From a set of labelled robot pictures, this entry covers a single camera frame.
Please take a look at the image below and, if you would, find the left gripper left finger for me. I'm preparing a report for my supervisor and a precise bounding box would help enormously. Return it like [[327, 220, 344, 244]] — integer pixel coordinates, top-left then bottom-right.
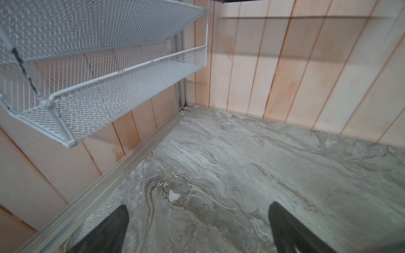
[[68, 205, 129, 253]]

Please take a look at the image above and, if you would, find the white wire mesh shelf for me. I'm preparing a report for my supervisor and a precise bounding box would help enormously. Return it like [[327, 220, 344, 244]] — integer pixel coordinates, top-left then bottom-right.
[[1, 1, 209, 148]]

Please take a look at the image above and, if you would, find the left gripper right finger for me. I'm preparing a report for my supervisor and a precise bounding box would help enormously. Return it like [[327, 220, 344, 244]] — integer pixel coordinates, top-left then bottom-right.
[[269, 201, 335, 253]]

